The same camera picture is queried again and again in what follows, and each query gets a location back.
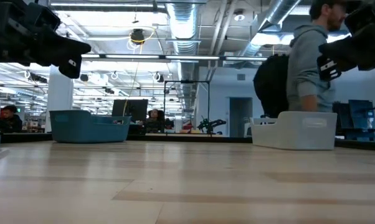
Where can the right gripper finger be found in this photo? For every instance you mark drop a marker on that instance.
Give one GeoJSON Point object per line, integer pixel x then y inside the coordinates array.
{"type": "Point", "coordinates": [343, 46]}

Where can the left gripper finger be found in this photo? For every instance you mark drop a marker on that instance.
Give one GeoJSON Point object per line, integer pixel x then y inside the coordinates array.
{"type": "Point", "coordinates": [69, 46]}

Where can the white plastic bin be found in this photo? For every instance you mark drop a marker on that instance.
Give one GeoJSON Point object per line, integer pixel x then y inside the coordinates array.
{"type": "Point", "coordinates": [296, 132]}

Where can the black background robot arm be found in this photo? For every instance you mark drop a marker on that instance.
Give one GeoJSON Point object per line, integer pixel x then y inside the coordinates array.
{"type": "Point", "coordinates": [210, 124]}

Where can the person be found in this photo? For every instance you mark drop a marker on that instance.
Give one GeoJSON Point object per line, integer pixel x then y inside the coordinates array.
{"type": "Point", "coordinates": [306, 62]}
{"type": "Point", "coordinates": [154, 121]}
{"type": "Point", "coordinates": [11, 119]}

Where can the white building column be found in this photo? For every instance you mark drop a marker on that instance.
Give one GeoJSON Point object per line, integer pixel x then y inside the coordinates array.
{"type": "Point", "coordinates": [63, 99]}

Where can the blue screen monitor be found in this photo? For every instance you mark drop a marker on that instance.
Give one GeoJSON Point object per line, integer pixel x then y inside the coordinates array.
{"type": "Point", "coordinates": [360, 112]}

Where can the long LED light bar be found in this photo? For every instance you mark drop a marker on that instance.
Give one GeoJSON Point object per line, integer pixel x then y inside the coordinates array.
{"type": "Point", "coordinates": [144, 56]}

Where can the black backpack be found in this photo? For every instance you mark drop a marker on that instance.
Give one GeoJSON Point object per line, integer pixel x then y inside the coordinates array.
{"type": "Point", "coordinates": [271, 84]}

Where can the teal plastic bin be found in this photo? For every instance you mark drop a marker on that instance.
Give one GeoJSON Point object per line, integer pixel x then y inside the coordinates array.
{"type": "Point", "coordinates": [88, 127]}

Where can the black background monitor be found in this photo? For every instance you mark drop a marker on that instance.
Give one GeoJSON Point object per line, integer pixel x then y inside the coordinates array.
{"type": "Point", "coordinates": [134, 109]}

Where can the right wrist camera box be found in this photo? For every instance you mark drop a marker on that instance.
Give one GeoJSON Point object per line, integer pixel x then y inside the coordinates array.
{"type": "Point", "coordinates": [368, 15]}

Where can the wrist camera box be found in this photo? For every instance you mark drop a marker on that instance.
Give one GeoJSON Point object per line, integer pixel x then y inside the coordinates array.
{"type": "Point", "coordinates": [368, 15]}
{"type": "Point", "coordinates": [41, 15]}

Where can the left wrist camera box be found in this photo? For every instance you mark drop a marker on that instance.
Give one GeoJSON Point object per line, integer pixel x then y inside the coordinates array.
{"type": "Point", "coordinates": [41, 15]}

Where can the silver smooth air duct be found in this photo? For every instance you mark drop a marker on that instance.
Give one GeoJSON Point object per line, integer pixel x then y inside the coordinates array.
{"type": "Point", "coordinates": [274, 12]}

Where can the silver ribbed air duct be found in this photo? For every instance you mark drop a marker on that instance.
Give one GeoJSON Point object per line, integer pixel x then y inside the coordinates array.
{"type": "Point", "coordinates": [184, 28]}

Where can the black background gantry frame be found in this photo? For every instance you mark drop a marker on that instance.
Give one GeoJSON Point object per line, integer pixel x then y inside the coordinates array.
{"type": "Point", "coordinates": [187, 81]}

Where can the black metal rail frame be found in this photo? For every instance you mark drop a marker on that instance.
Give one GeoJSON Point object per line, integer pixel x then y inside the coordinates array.
{"type": "Point", "coordinates": [181, 138]}

